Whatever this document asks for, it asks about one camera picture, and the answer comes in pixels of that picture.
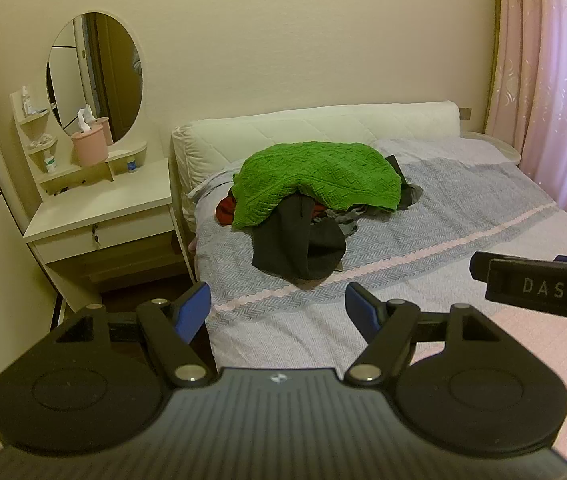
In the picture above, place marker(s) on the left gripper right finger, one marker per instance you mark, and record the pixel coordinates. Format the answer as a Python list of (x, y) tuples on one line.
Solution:
[(388, 328)]

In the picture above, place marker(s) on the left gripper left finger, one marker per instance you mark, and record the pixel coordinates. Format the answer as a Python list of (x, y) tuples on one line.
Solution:
[(167, 329)]

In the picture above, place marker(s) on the green knitted vest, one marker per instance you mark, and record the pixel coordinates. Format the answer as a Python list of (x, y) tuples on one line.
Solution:
[(336, 175)]

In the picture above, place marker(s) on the grey patterned bedspread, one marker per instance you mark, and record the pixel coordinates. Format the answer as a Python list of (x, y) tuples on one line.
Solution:
[(473, 199)]

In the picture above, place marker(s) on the red garment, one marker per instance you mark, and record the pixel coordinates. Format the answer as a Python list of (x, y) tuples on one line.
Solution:
[(225, 210)]

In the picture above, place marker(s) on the cream dressing table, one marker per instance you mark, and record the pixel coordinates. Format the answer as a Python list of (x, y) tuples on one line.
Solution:
[(102, 227)]

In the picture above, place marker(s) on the pink curtain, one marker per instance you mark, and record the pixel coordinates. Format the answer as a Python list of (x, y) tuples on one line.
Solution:
[(528, 101)]

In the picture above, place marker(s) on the white padded headboard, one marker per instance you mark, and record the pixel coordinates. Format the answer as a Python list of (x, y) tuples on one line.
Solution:
[(206, 146)]

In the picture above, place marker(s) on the pink tissue holder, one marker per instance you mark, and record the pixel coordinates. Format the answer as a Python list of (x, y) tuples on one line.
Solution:
[(90, 143)]

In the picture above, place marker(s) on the small white bottle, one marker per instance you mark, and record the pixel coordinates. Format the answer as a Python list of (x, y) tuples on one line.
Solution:
[(50, 162)]

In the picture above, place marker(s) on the white tube bottle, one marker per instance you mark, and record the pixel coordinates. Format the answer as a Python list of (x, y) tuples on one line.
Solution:
[(27, 106)]

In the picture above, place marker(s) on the oval mirror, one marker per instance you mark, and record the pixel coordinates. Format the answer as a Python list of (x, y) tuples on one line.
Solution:
[(94, 61)]

